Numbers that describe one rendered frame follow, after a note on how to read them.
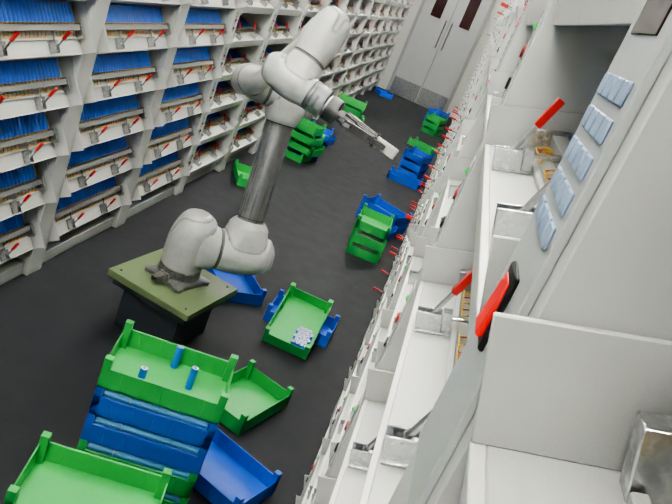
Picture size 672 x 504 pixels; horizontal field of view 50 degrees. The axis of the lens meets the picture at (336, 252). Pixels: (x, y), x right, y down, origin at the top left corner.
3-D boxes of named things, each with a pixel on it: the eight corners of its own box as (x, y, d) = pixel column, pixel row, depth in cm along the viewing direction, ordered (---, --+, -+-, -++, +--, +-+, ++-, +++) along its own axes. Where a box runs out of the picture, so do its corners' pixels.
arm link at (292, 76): (298, 105, 200) (326, 66, 200) (252, 72, 199) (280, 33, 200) (299, 113, 210) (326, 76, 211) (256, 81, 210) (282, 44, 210)
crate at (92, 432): (79, 439, 176) (87, 413, 173) (103, 393, 195) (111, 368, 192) (198, 475, 180) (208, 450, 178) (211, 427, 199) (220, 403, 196)
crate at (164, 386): (95, 386, 171) (104, 358, 168) (119, 343, 189) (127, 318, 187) (218, 425, 175) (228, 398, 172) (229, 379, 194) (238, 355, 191)
